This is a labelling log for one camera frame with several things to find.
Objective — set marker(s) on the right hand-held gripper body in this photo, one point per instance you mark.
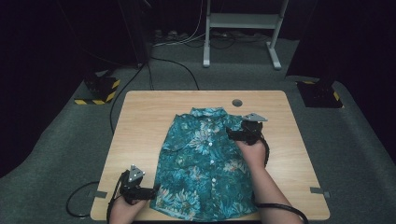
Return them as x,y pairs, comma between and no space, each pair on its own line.
250,130

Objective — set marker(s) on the person's right hand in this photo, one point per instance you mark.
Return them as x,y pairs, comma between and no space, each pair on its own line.
252,155

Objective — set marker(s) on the person's left hand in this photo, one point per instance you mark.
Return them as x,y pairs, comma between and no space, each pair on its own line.
124,213

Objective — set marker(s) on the grey round table grommet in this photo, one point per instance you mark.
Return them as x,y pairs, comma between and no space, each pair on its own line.
237,103

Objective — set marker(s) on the dark upright stand pole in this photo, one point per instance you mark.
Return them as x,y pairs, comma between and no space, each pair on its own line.
137,31

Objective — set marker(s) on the grey tape strip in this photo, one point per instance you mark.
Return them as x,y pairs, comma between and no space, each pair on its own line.
317,190
100,194

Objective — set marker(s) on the teal floral short-sleeved shirt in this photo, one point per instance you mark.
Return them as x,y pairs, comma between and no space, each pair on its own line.
202,168

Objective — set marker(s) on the white metal stand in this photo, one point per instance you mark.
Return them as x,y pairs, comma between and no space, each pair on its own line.
243,21

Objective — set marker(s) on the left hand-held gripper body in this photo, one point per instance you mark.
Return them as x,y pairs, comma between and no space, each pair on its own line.
132,188

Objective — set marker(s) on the dark power strip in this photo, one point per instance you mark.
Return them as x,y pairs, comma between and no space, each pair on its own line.
169,35

